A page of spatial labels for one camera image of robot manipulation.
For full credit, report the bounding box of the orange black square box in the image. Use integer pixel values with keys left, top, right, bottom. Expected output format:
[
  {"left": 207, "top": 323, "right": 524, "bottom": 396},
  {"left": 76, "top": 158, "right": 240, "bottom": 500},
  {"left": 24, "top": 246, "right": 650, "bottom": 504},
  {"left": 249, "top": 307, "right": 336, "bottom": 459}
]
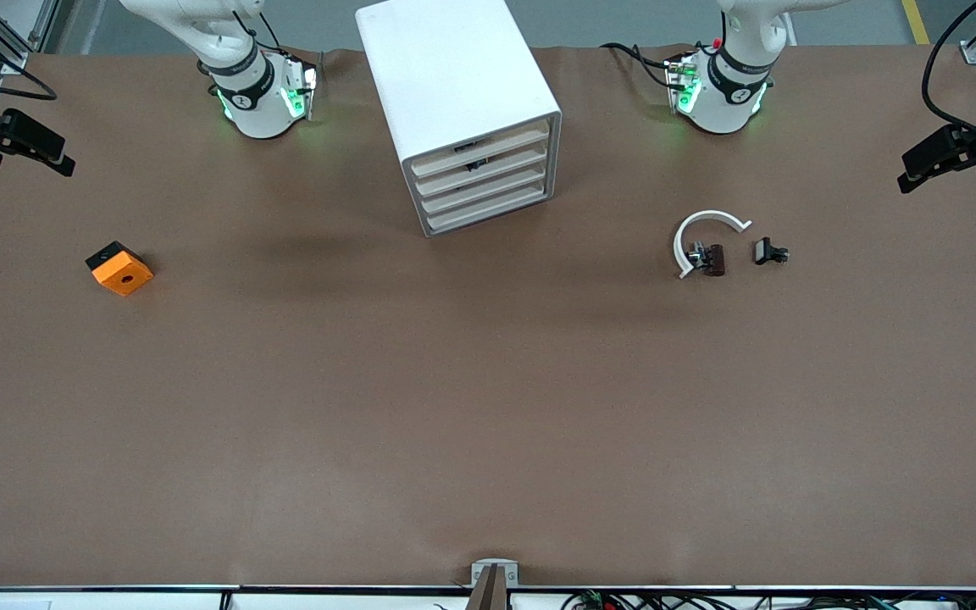
[{"left": 85, "top": 241, "right": 155, "bottom": 297}]

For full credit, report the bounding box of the brown small connector block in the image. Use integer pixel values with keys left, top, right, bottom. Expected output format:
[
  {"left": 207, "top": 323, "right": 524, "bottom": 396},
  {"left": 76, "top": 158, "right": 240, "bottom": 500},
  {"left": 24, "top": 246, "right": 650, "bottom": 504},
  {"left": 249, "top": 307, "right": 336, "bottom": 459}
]
[{"left": 688, "top": 242, "right": 727, "bottom": 278}]

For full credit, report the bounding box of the white curved plastic part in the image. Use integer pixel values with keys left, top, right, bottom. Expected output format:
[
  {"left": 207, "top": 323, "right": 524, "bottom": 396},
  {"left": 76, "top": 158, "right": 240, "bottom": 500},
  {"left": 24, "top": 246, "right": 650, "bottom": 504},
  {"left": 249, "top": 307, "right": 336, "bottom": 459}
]
[{"left": 673, "top": 209, "right": 753, "bottom": 280}]

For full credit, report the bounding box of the brown table mat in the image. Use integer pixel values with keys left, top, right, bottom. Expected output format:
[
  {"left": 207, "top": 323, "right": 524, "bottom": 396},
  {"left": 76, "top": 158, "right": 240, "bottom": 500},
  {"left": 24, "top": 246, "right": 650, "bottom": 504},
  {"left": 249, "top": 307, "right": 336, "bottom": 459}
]
[{"left": 0, "top": 42, "right": 976, "bottom": 591}]

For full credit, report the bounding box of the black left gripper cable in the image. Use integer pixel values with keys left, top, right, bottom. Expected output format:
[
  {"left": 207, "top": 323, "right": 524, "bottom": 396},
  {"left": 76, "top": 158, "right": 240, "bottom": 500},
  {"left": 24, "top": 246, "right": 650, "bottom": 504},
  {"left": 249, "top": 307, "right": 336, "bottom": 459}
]
[{"left": 921, "top": 0, "right": 976, "bottom": 130}]

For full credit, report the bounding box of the black arm base cable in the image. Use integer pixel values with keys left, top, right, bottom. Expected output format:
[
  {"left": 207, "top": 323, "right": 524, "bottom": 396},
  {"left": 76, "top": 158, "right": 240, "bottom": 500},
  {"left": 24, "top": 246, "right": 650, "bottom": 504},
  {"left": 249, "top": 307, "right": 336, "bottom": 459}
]
[{"left": 600, "top": 41, "right": 685, "bottom": 91}]

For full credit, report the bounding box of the black cable bundle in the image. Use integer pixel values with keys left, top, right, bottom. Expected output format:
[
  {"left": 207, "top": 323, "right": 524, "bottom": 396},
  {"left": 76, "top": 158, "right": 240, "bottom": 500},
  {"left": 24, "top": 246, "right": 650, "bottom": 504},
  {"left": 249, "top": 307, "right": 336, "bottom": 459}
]
[{"left": 560, "top": 589, "right": 976, "bottom": 610}]

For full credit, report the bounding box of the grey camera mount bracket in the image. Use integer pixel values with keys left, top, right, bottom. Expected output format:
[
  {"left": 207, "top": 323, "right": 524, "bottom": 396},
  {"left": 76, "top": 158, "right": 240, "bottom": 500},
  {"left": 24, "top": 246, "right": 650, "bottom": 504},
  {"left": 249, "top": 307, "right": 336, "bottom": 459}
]
[{"left": 464, "top": 558, "right": 520, "bottom": 610}]

